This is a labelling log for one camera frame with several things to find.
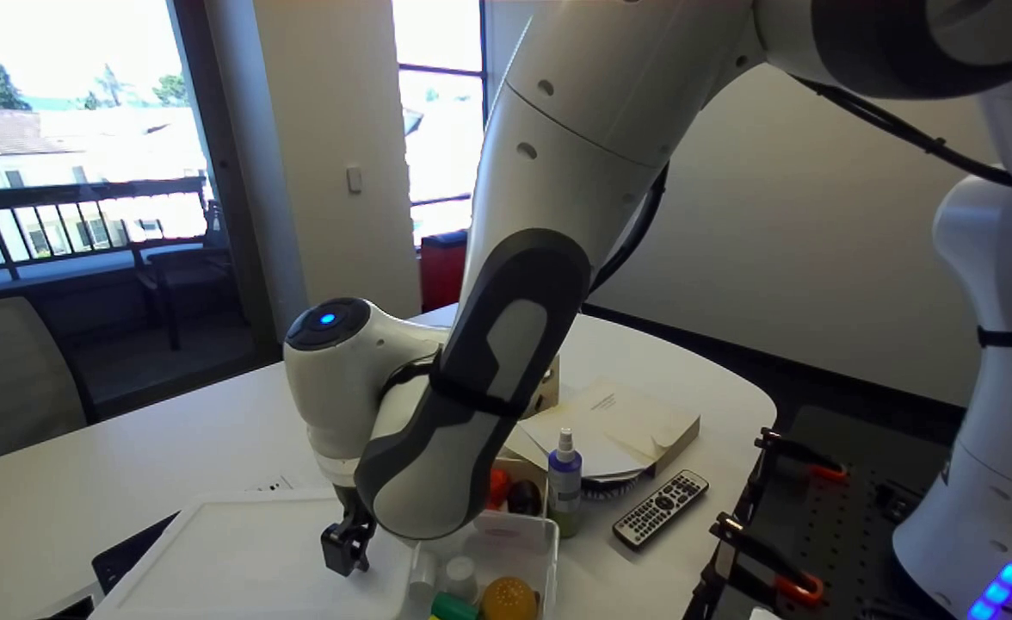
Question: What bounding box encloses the grey remote control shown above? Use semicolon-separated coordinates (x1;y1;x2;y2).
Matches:
614;470;710;552

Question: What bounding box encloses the white wall switch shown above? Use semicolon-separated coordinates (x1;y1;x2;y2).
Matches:
343;163;364;196

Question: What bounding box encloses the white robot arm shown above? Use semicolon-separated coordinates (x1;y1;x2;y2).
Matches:
286;0;1012;620

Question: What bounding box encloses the beige chair back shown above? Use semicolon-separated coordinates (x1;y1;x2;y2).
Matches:
0;296;91;453

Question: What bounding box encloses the red bin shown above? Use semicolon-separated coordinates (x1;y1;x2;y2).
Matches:
419;230;467;311

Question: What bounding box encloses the white tote lid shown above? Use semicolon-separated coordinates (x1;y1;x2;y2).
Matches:
91;492;410;620

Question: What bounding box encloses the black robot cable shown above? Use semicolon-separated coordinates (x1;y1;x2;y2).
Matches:
584;70;1012;296

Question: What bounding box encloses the black flat device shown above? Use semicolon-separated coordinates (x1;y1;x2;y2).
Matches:
40;518;172;620

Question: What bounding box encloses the black chair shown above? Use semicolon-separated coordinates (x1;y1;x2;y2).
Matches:
126;238;234;351

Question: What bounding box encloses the black clamp with red tips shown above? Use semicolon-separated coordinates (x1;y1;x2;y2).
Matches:
753;427;849;486

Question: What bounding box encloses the blue glue bottle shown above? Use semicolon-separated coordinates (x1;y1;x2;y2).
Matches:
546;429;583;512

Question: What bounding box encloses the green block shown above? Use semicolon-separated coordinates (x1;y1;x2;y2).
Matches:
429;591;479;620

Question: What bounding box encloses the clear plastic tote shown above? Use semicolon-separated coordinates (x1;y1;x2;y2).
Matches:
397;510;562;620

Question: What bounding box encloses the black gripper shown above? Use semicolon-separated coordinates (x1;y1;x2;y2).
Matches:
320;486;376;576

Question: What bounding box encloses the cream book with red tabs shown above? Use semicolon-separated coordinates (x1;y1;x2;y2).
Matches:
506;385;698;481

